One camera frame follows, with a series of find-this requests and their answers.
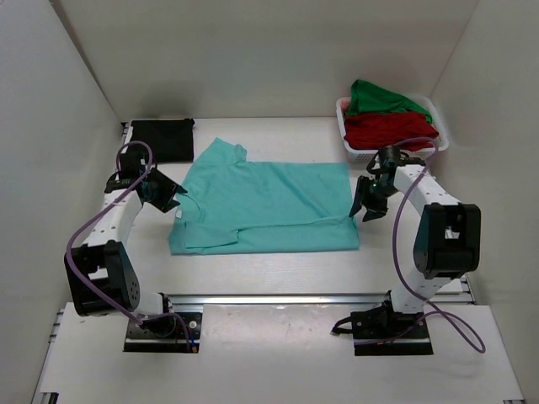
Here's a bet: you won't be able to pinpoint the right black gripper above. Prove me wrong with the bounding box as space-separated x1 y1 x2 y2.
350 176 399 222

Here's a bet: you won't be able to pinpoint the teal t shirt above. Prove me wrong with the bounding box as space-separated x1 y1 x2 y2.
168 139 360 255

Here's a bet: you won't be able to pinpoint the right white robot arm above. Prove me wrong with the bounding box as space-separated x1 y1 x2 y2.
346 164 481 345

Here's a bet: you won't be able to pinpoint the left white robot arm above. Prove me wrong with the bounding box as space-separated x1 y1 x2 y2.
64 168 187 338

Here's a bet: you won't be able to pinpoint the white plastic basket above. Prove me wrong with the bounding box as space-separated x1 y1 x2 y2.
335 95 451 164

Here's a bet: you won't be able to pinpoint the folded black t shirt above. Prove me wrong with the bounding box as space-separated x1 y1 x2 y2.
131 119 195 164

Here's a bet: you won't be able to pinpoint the red t shirt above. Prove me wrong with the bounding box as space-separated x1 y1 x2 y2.
344 111 439 150

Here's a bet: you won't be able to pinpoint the green t shirt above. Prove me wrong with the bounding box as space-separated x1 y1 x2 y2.
346 79 433 124

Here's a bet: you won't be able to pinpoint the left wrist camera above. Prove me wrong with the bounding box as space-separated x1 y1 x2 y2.
116 151 149 180

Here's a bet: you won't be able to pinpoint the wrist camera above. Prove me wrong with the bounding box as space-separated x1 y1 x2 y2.
116 151 149 180
372 146 409 171

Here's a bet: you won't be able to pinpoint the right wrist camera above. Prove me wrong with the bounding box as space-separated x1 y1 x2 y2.
372 146 409 171

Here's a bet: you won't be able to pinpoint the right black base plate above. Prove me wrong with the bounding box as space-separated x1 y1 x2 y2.
330 306 434 357

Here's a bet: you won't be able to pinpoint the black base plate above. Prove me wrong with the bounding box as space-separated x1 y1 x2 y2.
123 311 203 354
330 306 434 357

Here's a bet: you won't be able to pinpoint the aluminium rail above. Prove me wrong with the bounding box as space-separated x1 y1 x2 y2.
159 293 475 307

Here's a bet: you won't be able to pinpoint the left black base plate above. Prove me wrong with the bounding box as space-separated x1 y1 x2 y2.
123 311 203 354

